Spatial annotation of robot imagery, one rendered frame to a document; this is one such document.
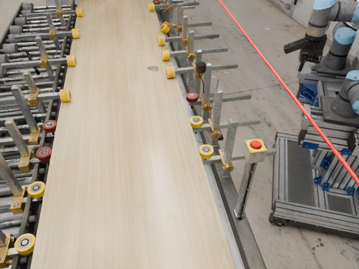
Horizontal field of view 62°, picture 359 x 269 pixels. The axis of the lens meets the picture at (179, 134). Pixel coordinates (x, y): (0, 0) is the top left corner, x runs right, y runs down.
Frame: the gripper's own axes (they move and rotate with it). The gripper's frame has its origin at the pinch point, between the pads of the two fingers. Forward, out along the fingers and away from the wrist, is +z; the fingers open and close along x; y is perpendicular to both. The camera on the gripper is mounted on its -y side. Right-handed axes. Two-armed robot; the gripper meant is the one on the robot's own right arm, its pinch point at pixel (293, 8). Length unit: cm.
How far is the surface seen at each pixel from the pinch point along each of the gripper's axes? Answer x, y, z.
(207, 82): -58, -46, 29
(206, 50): -3, -56, 36
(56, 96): -84, -138, 37
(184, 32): 10, -77, 30
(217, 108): -81, -35, 29
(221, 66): -24, -41, 36
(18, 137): -128, -131, 31
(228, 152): -104, -25, 39
